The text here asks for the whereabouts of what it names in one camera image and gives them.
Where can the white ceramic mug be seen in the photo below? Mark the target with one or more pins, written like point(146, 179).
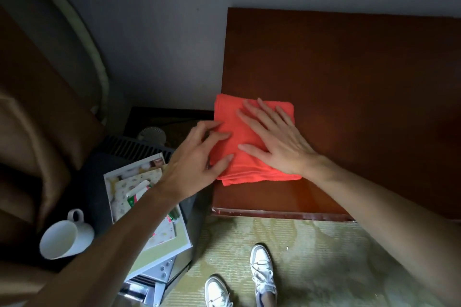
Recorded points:
point(65, 238)

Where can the white glossy booklet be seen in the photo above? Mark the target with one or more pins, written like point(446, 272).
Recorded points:
point(158, 249)

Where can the person's left hand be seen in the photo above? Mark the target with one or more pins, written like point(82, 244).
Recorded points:
point(187, 170)

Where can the cream patterned booklet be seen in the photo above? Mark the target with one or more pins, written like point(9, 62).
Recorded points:
point(124, 195)

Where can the white green red medicine box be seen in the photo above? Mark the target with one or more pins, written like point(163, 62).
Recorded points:
point(135, 195)

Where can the cream insulated pipe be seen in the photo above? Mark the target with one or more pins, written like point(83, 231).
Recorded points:
point(86, 44)

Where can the reddish brown wooden table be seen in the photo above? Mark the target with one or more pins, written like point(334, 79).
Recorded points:
point(360, 83)

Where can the white shoe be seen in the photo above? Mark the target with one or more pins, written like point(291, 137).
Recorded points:
point(263, 267)
point(216, 294)

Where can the orange cloth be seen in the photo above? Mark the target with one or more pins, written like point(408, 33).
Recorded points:
point(230, 116)

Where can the pale round floor object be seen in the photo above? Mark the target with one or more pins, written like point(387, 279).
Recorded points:
point(151, 134)

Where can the person's right forearm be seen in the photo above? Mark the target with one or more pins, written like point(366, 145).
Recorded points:
point(396, 224)

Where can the person's right hand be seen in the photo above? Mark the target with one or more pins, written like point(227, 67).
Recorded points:
point(284, 145)

